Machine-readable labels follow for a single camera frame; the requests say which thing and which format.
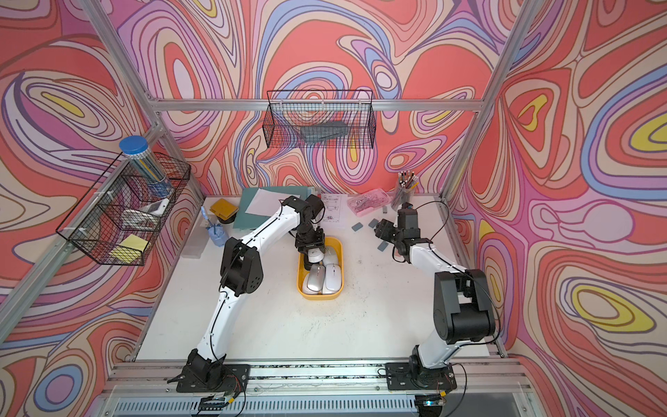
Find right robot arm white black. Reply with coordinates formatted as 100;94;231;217
373;208;496;371

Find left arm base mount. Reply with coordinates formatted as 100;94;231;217
167;364;251;394

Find white item in left basket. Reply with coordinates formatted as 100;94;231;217
139;198;170;217

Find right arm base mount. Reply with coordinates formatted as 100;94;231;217
384;362;458;393

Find blue lid pencil jar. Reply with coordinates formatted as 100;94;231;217
119;136;173;199

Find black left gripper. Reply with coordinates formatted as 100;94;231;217
294;222;328;255

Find printed drawing sheet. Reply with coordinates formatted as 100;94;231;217
320;194;347;229

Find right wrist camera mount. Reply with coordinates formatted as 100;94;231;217
397;203;420;240

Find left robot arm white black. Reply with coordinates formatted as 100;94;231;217
185;195;326;385

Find black wire basket left wall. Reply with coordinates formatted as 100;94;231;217
57;152;191;267

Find white paper sheet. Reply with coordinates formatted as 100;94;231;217
246;189;290;217

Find clear pen cup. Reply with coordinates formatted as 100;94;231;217
391;171;419;210

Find yellow sticky notes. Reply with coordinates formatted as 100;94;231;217
109;234;148;264

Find grey item in back basket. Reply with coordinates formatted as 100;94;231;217
300;121;350;144

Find silver mouse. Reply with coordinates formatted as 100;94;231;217
303;264;326;294

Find black wire basket wall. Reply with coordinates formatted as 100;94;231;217
262;88;377;149
57;152;191;267

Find green folder stack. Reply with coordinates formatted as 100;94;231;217
234;186;315;230

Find black wire basket back wall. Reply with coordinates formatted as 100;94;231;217
262;88;377;149

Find blue cup with pens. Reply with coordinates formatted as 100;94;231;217
201;206;229;248

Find white mouse with logo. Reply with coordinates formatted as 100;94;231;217
307;248;326;263

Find pink transparent case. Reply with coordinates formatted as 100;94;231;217
347;189;391;217

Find yellow storage box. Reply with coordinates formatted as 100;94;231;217
297;237;345;301

